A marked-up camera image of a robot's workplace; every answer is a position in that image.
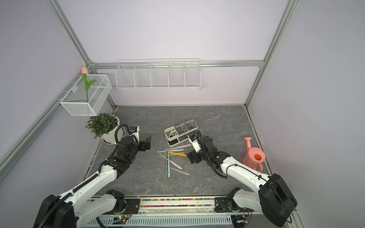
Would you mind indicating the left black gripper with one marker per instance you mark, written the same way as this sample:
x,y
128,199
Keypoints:
x,y
143,147

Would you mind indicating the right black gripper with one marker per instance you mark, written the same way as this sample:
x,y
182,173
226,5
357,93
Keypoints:
x,y
193,154

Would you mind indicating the yellow toothbrush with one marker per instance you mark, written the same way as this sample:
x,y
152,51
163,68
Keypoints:
x,y
179,154

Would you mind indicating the light blue toothbrush vertical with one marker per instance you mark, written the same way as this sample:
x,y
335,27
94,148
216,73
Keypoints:
x,y
168,165

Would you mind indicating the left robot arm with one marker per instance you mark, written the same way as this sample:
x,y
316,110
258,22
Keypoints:
x,y
74,209

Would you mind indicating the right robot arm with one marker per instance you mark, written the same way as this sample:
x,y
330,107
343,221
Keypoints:
x,y
269,194

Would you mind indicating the pink toothbrush near holder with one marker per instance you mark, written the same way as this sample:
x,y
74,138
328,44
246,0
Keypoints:
x,y
180,147

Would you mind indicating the pink toothbrush middle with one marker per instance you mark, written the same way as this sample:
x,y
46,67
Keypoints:
x,y
173,163

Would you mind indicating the light blue toothbrush near holder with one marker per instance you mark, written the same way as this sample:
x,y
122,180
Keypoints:
x,y
171,150

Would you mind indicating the grey-green toothbrush vertical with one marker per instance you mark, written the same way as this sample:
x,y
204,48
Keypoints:
x,y
166,176

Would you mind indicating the cream toothbrush holder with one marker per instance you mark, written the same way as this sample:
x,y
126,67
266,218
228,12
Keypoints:
x,y
180,133

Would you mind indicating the potted green plant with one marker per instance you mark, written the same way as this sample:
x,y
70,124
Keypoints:
x,y
104,126

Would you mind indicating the pink watering can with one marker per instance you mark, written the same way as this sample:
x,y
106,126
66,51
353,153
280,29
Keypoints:
x,y
254,157

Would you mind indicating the white vent grille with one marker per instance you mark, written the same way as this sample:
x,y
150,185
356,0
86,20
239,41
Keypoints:
x,y
167,221

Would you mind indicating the white mesh box basket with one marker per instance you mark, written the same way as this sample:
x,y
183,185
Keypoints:
x,y
74,101

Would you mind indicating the artificial pink tulip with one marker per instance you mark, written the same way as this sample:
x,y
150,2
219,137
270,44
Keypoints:
x,y
87,83

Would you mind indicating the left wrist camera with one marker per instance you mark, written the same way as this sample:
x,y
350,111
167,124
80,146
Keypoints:
x,y
134,132

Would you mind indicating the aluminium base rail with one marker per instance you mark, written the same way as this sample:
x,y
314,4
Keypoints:
x,y
165,205

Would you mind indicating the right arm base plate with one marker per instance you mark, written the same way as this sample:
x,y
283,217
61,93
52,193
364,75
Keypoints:
x,y
225,205

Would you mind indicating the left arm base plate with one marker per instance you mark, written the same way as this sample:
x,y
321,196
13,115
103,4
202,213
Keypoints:
x,y
131,206

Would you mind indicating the white wire wall basket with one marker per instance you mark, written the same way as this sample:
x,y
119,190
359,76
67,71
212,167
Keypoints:
x,y
133,74

